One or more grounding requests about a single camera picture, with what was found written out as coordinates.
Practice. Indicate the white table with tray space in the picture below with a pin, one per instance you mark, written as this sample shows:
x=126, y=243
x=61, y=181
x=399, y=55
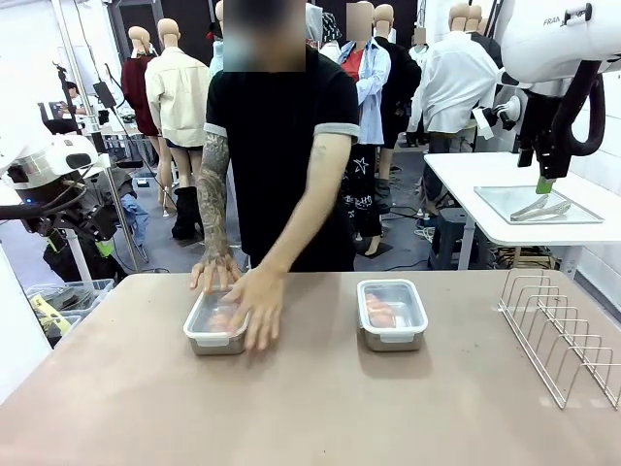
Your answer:
x=461, y=194

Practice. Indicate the tattooed right forearm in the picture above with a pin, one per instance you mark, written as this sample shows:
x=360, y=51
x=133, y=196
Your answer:
x=213, y=223

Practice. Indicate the perforated metal baking tray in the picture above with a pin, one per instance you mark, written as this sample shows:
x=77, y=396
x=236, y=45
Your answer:
x=495, y=199

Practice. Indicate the person's left forearm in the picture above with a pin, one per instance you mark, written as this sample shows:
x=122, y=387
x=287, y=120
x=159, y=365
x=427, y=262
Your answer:
x=301, y=228

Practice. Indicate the white side panel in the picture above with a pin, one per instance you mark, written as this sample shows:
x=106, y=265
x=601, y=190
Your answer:
x=19, y=315

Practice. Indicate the mannequin in plaid shirt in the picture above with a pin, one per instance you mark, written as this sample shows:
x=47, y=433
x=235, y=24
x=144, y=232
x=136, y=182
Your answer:
x=313, y=24

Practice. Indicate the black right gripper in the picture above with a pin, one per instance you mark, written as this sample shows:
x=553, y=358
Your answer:
x=543, y=126

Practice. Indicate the person in black t-shirt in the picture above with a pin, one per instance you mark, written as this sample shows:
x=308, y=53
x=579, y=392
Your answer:
x=276, y=145

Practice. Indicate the black light stand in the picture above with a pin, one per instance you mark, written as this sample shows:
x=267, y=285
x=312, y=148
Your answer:
x=66, y=97

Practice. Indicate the mannequin in white shirt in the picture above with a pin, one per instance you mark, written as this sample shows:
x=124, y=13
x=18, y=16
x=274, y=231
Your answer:
x=451, y=82

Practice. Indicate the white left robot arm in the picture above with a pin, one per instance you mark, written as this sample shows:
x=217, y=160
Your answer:
x=53, y=150

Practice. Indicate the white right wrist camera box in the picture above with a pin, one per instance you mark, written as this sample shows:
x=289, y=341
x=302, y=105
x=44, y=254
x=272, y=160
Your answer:
x=483, y=121

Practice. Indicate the mannequin in striped blue shirt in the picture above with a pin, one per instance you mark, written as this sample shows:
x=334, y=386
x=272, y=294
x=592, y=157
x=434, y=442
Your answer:
x=371, y=97

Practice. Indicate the clear plastic storage bin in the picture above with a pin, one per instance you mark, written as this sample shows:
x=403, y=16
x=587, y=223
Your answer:
x=92, y=291

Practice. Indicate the dark stool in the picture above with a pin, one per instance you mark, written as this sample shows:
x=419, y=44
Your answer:
x=451, y=238

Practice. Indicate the rectangular steel container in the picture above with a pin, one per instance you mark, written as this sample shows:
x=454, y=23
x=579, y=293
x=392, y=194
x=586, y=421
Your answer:
x=393, y=343
x=213, y=348

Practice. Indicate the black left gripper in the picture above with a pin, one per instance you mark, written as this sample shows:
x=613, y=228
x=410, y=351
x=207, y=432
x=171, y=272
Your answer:
x=77, y=216

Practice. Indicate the person's left hand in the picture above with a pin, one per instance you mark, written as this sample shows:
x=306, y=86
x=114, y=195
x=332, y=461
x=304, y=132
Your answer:
x=262, y=306

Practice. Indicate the mannequin in black clothes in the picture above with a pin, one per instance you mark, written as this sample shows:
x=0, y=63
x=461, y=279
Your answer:
x=405, y=77

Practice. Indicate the mannequin in maroon dress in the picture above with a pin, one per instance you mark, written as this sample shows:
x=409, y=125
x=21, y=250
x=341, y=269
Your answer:
x=138, y=92

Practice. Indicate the person's right hand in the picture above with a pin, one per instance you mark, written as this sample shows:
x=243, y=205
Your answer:
x=216, y=272

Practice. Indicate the mannequin in cream jacket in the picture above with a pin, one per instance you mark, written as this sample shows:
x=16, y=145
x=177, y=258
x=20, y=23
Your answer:
x=177, y=97

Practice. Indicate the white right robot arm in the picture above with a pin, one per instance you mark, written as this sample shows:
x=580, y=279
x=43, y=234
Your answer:
x=548, y=43

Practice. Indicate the metal tongs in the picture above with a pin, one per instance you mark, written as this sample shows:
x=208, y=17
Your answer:
x=538, y=212

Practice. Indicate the seated background person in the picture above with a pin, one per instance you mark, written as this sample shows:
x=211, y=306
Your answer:
x=73, y=92

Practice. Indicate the black bag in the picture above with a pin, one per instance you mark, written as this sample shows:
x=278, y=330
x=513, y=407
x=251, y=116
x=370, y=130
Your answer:
x=77, y=267

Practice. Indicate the yellow packaging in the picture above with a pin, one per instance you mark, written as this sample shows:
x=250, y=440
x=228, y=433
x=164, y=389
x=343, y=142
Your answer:
x=48, y=315

